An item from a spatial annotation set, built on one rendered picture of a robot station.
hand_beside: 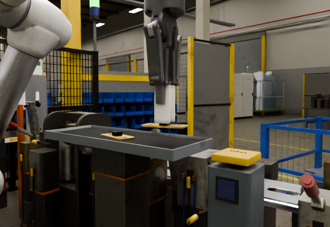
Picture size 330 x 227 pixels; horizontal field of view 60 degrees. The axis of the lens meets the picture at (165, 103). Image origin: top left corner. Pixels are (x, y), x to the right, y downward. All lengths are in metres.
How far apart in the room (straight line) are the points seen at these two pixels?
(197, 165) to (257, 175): 0.22
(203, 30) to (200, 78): 4.71
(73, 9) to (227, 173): 1.88
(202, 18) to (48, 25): 7.97
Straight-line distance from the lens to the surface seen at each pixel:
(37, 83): 1.61
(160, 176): 0.81
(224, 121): 4.56
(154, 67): 0.49
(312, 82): 13.51
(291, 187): 0.86
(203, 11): 8.89
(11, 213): 1.56
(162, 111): 0.52
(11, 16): 0.94
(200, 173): 0.66
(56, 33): 1.01
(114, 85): 3.59
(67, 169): 0.97
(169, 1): 0.52
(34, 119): 1.28
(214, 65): 4.36
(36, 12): 0.97
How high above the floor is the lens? 1.26
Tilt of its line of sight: 2 degrees down
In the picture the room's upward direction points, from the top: straight up
